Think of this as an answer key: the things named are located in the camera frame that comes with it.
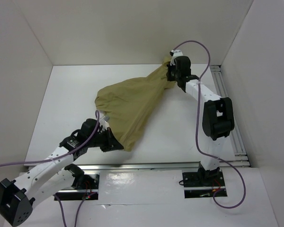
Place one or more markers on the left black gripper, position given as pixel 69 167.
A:
pixel 111 143

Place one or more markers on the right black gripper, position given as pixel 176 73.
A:
pixel 170 77

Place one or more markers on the olive yellow jacket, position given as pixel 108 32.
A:
pixel 130 103

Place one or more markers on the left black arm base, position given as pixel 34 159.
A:
pixel 82 180

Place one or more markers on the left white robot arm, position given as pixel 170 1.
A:
pixel 20 196

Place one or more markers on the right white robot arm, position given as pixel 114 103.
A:
pixel 214 113

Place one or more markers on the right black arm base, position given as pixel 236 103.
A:
pixel 203 178

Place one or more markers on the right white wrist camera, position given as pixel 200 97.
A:
pixel 174 54

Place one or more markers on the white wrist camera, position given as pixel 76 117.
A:
pixel 174 54
pixel 105 119

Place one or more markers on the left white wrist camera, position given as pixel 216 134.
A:
pixel 105 119

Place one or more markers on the front aluminium rail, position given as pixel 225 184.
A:
pixel 159 166

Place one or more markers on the aluminium rail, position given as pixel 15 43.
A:
pixel 159 166
pixel 235 136

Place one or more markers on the right side aluminium rail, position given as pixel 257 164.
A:
pixel 235 136

